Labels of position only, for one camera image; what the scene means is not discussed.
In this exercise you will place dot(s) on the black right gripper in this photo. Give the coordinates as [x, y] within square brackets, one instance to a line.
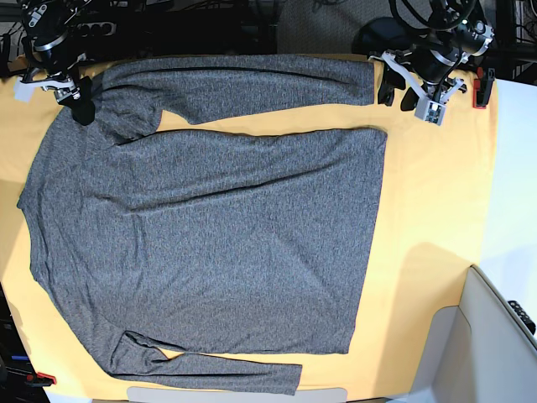
[58, 59]

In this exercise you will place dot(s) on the black round chair base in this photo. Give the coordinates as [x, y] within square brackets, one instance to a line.
[379, 35]

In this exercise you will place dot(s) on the grey long-sleeve shirt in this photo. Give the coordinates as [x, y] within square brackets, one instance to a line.
[170, 250]

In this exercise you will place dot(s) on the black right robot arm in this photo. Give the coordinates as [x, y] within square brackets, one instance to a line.
[50, 19]

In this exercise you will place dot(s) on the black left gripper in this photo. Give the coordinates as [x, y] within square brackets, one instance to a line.
[429, 65]

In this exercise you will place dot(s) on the red black clamp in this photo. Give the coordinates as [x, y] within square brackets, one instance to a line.
[40, 380]
[482, 87]

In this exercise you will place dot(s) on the grey tray edge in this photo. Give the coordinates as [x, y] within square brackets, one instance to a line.
[151, 395]

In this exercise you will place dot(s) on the white plastic bin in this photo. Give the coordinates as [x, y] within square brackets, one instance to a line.
[477, 351]

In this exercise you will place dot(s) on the black remote control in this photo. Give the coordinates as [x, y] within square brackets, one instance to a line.
[524, 317]

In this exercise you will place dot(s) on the red black clamp right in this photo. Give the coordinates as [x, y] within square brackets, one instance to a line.
[482, 87]

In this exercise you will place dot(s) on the yellow table cloth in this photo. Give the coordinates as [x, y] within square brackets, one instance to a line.
[431, 216]

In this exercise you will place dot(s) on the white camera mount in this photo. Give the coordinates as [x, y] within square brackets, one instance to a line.
[432, 106]
[24, 90]

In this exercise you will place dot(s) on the red black clamp left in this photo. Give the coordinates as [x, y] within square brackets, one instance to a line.
[40, 380]

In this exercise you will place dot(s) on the black power strip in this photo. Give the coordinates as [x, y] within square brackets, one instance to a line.
[94, 30]

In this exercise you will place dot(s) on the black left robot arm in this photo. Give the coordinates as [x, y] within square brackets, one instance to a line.
[454, 32]

